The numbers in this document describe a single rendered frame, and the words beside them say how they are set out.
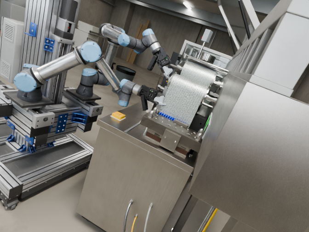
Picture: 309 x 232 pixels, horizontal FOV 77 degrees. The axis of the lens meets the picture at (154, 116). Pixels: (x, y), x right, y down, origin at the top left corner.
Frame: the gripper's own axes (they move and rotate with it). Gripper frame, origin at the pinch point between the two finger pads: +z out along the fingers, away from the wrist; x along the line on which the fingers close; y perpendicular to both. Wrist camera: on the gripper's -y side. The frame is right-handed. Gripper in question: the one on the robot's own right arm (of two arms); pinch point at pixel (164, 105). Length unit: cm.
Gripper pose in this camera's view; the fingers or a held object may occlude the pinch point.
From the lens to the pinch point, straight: 134.2
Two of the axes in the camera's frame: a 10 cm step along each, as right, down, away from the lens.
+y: 3.4, -8.8, -3.3
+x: 3.2, -2.2, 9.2
